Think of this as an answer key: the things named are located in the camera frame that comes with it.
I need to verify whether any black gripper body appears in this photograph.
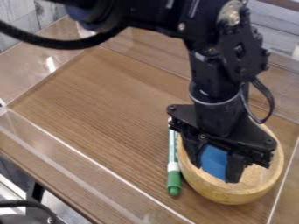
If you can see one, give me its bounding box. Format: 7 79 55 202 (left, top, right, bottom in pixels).
166 93 276 168

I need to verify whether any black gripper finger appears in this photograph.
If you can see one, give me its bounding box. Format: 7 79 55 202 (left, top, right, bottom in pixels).
181 128 209 168
225 153 248 184

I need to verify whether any blue foam block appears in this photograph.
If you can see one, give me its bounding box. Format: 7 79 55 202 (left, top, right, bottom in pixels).
198 144 228 180

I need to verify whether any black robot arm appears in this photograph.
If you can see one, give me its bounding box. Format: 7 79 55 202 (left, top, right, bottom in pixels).
50 0 276 183

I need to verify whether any brown wooden bowl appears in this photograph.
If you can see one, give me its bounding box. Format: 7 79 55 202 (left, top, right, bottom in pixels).
177 124 284 205

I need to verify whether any green white marker pen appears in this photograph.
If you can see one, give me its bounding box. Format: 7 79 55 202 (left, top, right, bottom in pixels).
165 129 181 196

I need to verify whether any black table leg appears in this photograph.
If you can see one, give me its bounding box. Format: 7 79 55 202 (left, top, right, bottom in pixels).
31 182 43 202

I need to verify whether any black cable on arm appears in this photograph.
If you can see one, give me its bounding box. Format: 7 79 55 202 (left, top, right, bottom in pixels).
237 77 276 125

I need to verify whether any black metal bracket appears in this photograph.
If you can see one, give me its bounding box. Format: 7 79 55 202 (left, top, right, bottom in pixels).
25 207 66 224

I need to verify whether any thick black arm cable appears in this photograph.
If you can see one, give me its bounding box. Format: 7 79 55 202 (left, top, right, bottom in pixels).
0 18 126 51

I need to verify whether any black cable lower left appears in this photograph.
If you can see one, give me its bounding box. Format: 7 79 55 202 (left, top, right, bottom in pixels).
0 199 57 224

